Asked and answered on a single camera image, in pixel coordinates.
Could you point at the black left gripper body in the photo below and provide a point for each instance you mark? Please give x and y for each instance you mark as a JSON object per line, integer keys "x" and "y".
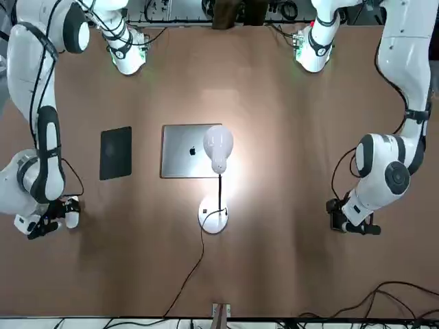
{"x": 334, "y": 205}

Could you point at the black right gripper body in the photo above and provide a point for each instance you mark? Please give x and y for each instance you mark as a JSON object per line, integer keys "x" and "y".
{"x": 55, "y": 212}

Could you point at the white computer mouse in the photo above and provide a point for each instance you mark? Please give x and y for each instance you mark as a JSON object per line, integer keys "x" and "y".
{"x": 72, "y": 221}

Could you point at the small black square object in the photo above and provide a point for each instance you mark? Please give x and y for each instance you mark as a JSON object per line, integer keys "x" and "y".
{"x": 337, "y": 222}

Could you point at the white desk lamp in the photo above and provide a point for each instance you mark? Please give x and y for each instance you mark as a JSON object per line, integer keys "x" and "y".
{"x": 217, "y": 144}

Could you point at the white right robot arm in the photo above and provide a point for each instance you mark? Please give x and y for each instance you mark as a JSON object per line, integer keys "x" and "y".
{"x": 31, "y": 85}

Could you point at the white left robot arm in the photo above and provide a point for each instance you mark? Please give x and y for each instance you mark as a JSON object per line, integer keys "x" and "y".
{"x": 404, "y": 68}

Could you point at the black mouse pad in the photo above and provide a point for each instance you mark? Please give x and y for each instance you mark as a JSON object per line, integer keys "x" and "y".
{"x": 116, "y": 153}

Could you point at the grey closed laptop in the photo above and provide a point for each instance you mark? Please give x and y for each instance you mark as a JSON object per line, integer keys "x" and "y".
{"x": 178, "y": 154}

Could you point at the person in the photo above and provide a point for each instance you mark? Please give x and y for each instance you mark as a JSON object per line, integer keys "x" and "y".
{"x": 223, "y": 13}

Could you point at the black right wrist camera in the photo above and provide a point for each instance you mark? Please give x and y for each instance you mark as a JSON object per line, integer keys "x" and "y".
{"x": 43, "y": 231}

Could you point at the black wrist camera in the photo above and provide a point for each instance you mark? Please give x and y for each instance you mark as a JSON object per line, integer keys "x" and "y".
{"x": 43, "y": 231}
{"x": 363, "y": 229}

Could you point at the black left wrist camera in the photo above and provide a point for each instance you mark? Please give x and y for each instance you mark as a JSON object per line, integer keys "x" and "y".
{"x": 363, "y": 229}

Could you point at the camera mount post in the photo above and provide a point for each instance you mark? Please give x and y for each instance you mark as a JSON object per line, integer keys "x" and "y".
{"x": 221, "y": 318}

